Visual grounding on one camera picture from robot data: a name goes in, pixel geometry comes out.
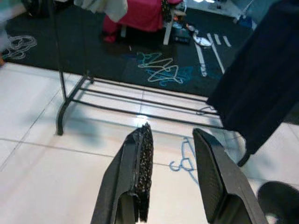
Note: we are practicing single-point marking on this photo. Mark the red cloth with yellow print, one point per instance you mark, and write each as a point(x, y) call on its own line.
point(140, 16)

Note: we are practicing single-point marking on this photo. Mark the white table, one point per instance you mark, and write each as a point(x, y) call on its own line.
point(168, 32)

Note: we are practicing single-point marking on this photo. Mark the black dotted cloth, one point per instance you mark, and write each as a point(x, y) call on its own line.
point(166, 11)

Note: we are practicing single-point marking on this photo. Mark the black carpet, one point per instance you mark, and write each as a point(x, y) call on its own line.
point(93, 46)

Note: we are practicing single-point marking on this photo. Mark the black box with red label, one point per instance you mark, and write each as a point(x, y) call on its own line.
point(181, 38)

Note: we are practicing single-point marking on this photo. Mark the navy blue shirt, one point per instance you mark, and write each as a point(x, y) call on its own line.
point(257, 81)

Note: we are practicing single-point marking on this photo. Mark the pale grey shirt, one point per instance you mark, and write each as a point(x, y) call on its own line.
point(114, 10)

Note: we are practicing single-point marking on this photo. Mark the white desk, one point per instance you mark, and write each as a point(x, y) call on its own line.
point(210, 4)

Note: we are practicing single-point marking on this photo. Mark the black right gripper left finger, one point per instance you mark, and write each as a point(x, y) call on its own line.
point(126, 172)

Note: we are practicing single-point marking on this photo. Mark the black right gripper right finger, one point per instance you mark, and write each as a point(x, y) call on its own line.
point(217, 182)

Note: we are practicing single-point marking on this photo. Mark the black metal clothes rack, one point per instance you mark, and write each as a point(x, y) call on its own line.
point(60, 123)

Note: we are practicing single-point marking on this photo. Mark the short white tape strip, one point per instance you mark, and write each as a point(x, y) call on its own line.
point(217, 39)
point(226, 41)

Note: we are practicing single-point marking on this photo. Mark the long white tape strip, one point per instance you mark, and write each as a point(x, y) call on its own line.
point(200, 56)
point(217, 54)

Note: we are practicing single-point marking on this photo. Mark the white plastic shell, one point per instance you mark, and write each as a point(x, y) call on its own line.
point(202, 40)

